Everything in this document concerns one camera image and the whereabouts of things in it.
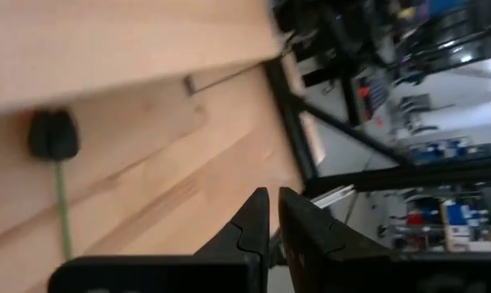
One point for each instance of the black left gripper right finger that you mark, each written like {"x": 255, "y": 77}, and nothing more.
{"x": 310, "y": 244}

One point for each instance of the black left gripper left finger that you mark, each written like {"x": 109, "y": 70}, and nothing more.
{"x": 249, "y": 232}

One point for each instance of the black artificial rose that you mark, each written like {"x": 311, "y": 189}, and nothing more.
{"x": 53, "y": 136}

